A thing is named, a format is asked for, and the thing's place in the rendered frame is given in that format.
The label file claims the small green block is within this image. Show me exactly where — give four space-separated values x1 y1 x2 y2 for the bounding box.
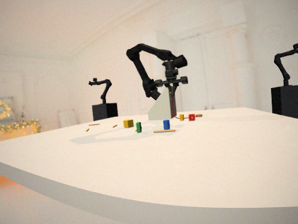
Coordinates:
136 122 142 133

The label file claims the blue cylinder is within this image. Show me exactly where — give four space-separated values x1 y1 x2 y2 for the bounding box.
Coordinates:
163 120 171 130

